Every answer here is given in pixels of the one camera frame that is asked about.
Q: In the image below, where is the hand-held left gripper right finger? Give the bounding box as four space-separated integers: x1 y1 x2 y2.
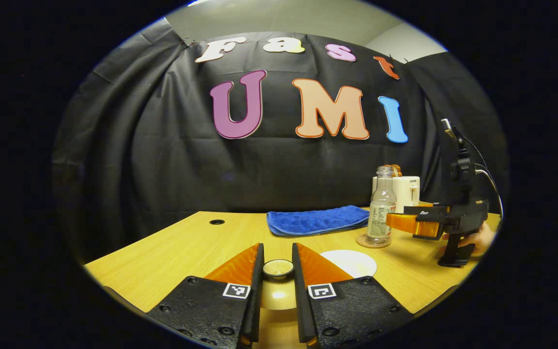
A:
291 242 413 349

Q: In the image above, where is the clear water bottle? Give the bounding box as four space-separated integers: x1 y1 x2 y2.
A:
365 165 398 246

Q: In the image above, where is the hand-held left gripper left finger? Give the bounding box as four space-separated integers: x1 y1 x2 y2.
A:
145 242 265 349

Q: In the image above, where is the black backdrop cloth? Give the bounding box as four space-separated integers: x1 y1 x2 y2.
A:
50 17 510 266

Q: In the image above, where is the white toaster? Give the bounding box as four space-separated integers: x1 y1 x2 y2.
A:
372 175 421 214

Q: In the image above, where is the blue towel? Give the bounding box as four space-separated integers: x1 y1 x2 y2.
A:
265 205 371 238

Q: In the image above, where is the round brown coaster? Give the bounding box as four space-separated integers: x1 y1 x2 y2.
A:
356 233 392 250

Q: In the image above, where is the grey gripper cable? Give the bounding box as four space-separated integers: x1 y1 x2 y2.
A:
463 137 505 220

